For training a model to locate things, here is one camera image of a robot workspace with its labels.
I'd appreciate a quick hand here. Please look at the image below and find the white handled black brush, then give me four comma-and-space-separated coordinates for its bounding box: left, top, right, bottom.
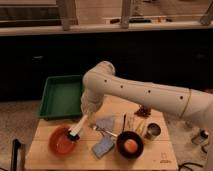
67, 115, 88, 141

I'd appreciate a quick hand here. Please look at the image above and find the red bowl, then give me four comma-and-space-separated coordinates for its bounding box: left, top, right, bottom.
48, 125, 80, 157

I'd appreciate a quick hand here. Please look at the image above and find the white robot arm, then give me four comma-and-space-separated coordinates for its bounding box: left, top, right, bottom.
81, 61, 213, 171

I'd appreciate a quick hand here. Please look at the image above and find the blue cloth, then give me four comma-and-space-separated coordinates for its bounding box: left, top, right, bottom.
92, 116, 115, 159

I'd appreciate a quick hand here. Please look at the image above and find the metal spoon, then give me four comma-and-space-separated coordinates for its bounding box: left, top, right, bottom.
91, 125, 118, 137

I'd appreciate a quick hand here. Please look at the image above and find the brown pine cone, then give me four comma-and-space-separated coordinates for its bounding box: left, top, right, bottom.
135, 105, 151, 118

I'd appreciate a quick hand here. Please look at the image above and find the green plastic tray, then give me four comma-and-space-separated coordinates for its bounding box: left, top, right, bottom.
39, 75, 83, 120

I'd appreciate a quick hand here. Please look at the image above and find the black frying pan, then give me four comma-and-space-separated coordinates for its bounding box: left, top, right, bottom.
116, 115, 144, 159

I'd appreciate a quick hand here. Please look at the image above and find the yellow wooden stick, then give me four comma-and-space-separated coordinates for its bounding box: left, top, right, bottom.
136, 120, 146, 135

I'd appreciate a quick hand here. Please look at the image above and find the metal can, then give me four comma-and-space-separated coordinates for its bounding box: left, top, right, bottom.
145, 123, 161, 140

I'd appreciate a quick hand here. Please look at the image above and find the orange ball in pan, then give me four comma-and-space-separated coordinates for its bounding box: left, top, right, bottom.
124, 139, 138, 153

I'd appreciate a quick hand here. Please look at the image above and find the small jar on floor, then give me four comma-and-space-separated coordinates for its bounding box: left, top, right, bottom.
191, 130, 209, 145

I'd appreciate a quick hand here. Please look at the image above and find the black chair frame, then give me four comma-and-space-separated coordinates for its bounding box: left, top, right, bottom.
10, 139, 26, 171

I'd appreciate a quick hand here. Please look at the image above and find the black floor cable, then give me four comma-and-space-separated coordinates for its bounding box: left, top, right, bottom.
177, 161, 205, 171

